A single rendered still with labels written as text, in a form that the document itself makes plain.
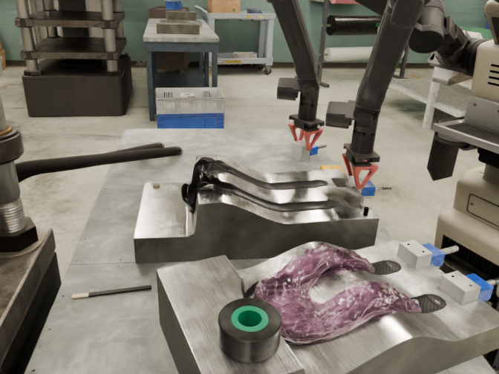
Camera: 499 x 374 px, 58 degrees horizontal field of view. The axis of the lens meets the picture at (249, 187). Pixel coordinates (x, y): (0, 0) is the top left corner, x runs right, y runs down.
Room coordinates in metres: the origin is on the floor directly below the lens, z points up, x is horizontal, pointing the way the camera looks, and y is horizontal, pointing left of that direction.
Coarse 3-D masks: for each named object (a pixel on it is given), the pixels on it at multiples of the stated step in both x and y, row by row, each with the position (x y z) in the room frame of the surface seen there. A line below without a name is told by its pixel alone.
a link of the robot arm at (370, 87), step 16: (400, 0) 0.74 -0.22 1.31; (416, 0) 0.73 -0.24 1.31; (384, 16) 0.83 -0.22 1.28; (400, 16) 0.76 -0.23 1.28; (416, 16) 0.75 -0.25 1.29; (384, 32) 0.84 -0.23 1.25; (400, 32) 0.83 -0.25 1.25; (384, 48) 0.87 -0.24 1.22; (400, 48) 0.86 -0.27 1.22; (368, 64) 0.93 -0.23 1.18; (384, 64) 0.90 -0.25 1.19; (368, 80) 0.95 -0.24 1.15; (384, 80) 0.93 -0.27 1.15; (368, 96) 0.98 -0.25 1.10; (384, 96) 0.97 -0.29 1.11; (368, 112) 1.01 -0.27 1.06
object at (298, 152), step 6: (294, 144) 1.36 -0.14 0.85; (300, 144) 1.36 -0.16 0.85; (324, 144) 1.43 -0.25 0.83; (294, 150) 1.36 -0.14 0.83; (300, 150) 1.34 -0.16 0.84; (306, 150) 1.35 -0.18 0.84; (312, 150) 1.37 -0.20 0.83; (294, 156) 1.36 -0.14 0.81; (300, 156) 1.34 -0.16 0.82; (306, 156) 1.35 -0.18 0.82; (300, 162) 1.34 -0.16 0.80
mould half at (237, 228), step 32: (224, 160) 1.00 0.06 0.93; (160, 192) 0.96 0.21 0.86; (224, 192) 0.82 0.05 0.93; (256, 192) 0.90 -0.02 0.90; (288, 192) 0.94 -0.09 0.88; (320, 192) 0.94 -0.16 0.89; (352, 192) 0.94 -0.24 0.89; (160, 224) 0.81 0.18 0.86; (192, 224) 0.80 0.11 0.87; (224, 224) 0.78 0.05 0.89; (256, 224) 0.78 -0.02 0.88; (288, 224) 0.79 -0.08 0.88; (320, 224) 0.80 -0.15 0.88; (352, 224) 0.81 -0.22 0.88; (160, 256) 0.76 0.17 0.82; (192, 256) 0.77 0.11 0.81; (256, 256) 0.78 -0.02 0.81
